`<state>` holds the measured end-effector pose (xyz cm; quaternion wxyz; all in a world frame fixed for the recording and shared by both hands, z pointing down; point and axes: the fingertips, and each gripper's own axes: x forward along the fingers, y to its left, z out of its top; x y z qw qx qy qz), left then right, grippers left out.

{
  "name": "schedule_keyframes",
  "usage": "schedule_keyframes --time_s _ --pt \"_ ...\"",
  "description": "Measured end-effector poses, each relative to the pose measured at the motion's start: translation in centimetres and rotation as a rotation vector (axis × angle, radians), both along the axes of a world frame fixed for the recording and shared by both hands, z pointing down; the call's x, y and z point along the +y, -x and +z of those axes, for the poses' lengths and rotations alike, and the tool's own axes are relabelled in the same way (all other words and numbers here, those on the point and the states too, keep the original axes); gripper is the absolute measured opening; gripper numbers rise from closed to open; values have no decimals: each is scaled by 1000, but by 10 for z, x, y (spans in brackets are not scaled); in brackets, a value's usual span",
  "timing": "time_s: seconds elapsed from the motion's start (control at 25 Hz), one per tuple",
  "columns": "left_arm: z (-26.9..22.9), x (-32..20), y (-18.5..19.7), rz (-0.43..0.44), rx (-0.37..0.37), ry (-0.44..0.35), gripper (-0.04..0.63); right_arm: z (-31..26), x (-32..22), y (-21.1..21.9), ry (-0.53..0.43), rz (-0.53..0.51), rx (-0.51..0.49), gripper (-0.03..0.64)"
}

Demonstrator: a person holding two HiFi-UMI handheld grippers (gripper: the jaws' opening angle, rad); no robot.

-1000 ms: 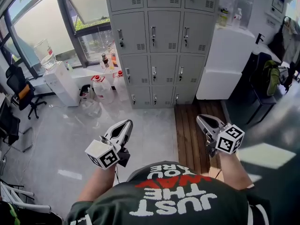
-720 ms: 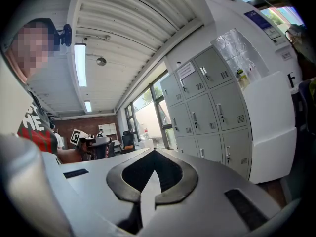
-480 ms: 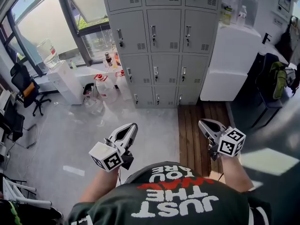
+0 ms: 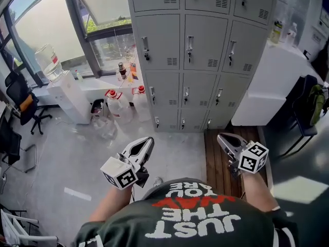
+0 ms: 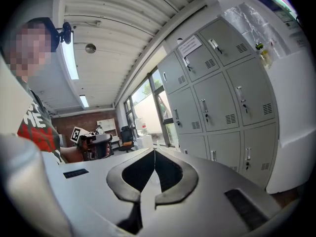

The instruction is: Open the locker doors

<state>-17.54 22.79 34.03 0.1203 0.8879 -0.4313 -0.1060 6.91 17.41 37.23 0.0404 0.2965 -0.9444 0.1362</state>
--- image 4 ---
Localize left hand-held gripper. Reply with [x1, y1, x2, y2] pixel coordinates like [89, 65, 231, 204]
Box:
[100, 136, 155, 190]

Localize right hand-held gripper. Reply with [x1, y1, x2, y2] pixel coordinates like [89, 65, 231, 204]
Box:
[217, 132, 269, 178]

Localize grid of grey locker doors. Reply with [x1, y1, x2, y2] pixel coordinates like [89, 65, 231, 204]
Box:
[130, 0, 276, 132]

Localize person's right forearm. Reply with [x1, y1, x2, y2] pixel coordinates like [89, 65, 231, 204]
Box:
[241, 172, 281, 213]

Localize person's left forearm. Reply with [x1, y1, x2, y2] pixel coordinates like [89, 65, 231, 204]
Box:
[88, 184, 135, 223]

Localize grey metal locker cabinet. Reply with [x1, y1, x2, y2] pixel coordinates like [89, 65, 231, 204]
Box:
[125, 0, 280, 134]

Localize dark wooden slatted mat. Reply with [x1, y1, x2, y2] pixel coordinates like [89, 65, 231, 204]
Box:
[204, 126, 271, 201]

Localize clear plastic bag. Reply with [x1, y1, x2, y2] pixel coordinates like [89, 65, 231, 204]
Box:
[90, 115, 118, 140]

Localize clear water jug red cap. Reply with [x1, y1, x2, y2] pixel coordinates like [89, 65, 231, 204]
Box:
[104, 89, 134, 125]
[131, 85, 153, 124]

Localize small white trash bin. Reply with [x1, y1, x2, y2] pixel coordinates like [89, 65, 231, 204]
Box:
[89, 99, 106, 118]

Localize white low cabinet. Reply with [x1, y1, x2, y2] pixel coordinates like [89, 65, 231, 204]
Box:
[230, 43, 325, 127]

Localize orange carton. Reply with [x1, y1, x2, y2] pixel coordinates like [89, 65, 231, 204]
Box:
[128, 61, 140, 81]

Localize dark brown bottle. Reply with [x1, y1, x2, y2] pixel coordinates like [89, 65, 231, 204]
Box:
[117, 62, 127, 80]

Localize person's dark green printed shirt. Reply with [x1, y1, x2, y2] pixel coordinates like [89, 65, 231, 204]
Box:
[74, 177, 300, 247]

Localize white water dispenser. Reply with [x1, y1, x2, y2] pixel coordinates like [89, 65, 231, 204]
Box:
[46, 70, 93, 126]

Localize green backpack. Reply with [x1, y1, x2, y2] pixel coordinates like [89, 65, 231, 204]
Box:
[309, 84, 329, 127]

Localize clear bottle yellow liquid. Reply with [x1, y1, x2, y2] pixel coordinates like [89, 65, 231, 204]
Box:
[269, 20, 284, 45]

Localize clear spray bottle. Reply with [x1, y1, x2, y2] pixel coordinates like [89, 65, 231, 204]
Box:
[286, 22, 299, 47]

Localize large clear dispenser water bottle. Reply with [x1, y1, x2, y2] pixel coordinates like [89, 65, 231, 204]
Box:
[34, 43, 64, 82]

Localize black cantilever chair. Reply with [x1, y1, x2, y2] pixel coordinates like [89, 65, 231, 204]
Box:
[0, 116, 38, 174]

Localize black office chair orange cushion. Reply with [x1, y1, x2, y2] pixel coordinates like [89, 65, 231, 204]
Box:
[4, 70, 53, 136]

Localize white metal chair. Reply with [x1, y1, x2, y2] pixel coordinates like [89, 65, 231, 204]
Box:
[0, 208, 59, 247]

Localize dark window frame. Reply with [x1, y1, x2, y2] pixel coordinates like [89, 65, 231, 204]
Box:
[0, 0, 135, 87]

